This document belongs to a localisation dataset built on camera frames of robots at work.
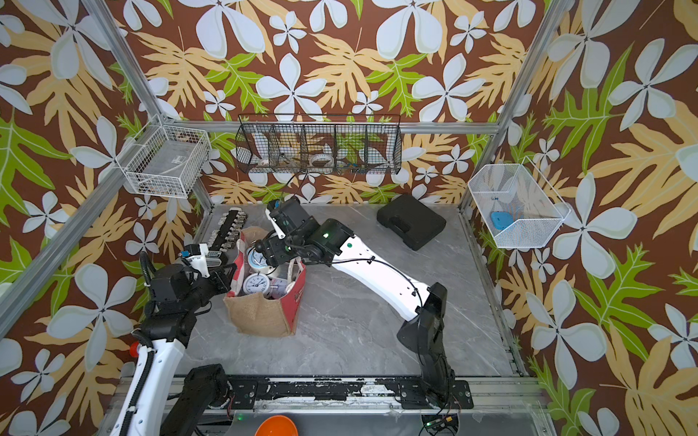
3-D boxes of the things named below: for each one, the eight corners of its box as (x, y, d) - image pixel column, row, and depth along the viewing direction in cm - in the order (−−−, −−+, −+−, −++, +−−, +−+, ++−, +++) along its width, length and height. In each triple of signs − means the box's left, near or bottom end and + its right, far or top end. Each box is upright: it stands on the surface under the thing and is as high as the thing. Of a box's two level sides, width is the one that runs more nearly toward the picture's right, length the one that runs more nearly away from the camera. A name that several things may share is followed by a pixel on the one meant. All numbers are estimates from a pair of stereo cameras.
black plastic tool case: (417, 254, 107) (420, 245, 102) (373, 221, 118) (374, 211, 113) (446, 228, 115) (450, 218, 111) (403, 199, 126) (405, 189, 122)
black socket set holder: (208, 251, 107) (206, 247, 105) (224, 210, 121) (222, 207, 119) (236, 251, 107) (234, 247, 105) (249, 211, 121) (247, 207, 119)
